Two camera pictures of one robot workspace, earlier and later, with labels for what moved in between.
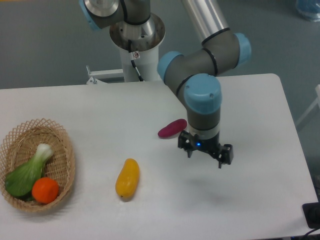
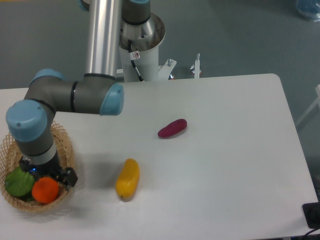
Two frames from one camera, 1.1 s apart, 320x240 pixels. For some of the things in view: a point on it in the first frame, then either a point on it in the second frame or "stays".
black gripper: [211, 145] -> [52, 168]
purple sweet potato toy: [173, 129] stays
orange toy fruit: [45, 190] stays
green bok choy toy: [19, 183] stays
